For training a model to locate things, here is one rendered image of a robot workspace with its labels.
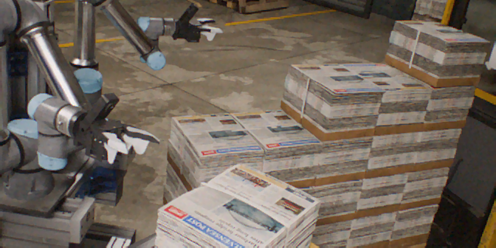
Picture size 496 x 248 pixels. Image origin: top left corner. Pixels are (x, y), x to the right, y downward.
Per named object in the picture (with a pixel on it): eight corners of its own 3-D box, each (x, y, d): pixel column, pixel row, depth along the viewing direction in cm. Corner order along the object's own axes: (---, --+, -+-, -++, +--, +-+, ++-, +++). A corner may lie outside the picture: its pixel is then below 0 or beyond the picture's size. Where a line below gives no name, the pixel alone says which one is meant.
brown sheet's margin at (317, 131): (279, 107, 265) (280, 99, 263) (326, 104, 278) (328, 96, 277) (322, 142, 235) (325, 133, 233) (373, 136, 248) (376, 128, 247)
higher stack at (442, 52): (340, 228, 324) (392, 19, 275) (379, 221, 338) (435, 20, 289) (381, 269, 293) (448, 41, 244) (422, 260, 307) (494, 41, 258)
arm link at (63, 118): (81, 102, 137) (55, 107, 130) (94, 108, 135) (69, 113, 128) (77, 130, 139) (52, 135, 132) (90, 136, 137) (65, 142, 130)
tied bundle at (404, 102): (328, 105, 279) (337, 63, 271) (373, 102, 292) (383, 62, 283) (373, 137, 248) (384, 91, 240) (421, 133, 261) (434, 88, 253)
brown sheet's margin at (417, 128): (329, 103, 279) (331, 96, 277) (373, 101, 292) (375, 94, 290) (373, 136, 248) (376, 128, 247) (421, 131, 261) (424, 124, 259)
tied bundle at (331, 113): (279, 108, 265) (286, 64, 256) (327, 105, 279) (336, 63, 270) (322, 143, 235) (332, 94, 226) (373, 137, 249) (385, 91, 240)
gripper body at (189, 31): (196, 35, 240) (170, 34, 236) (198, 18, 236) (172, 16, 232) (201, 43, 234) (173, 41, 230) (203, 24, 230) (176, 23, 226)
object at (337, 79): (289, 66, 255) (290, 63, 255) (337, 64, 269) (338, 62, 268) (334, 95, 226) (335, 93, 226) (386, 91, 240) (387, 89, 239)
